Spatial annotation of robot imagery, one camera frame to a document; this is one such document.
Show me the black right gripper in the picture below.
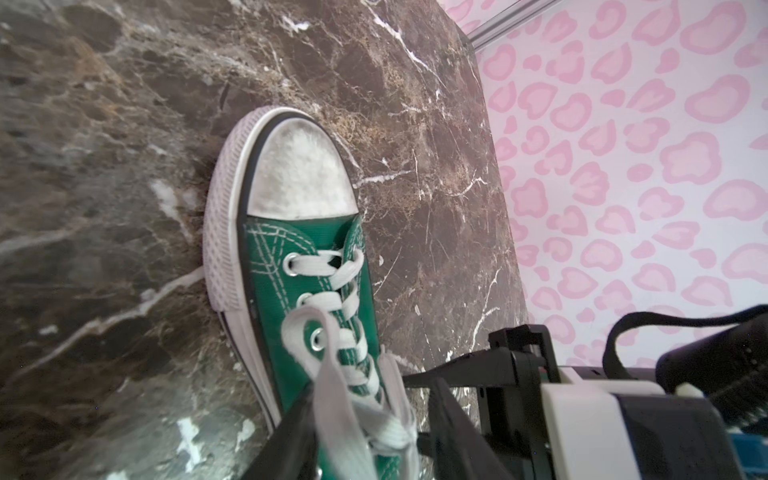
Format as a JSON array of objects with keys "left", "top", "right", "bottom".
[{"left": 403, "top": 325, "right": 560, "bottom": 479}]

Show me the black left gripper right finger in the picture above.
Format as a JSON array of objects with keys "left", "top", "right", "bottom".
[{"left": 428, "top": 378, "right": 513, "bottom": 480}]

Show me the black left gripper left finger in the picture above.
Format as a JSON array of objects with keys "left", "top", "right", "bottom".
[{"left": 241, "top": 386, "right": 318, "bottom": 480}]

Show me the white shoelace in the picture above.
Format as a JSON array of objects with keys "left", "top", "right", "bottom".
[{"left": 281, "top": 248, "right": 420, "bottom": 479}]

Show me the green canvas sneaker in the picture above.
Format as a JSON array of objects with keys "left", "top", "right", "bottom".
[{"left": 203, "top": 106, "right": 401, "bottom": 479}]

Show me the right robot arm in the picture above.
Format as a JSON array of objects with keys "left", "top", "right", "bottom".
[{"left": 404, "top": 305, "right": 767, "bottom": 479}]

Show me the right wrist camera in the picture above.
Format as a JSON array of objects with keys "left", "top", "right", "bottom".
[{"left": 540, "top": 368, "right": 745, "bottom": 479}]

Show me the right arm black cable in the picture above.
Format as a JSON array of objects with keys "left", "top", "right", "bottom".
[{"left": 601, "top": 304, "right": 768, "bottom": 380}]

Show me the aluminium corner post right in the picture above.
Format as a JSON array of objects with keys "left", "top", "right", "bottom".
[{"left": 468, "top": 0, "right": 561, "bottom": 52}]

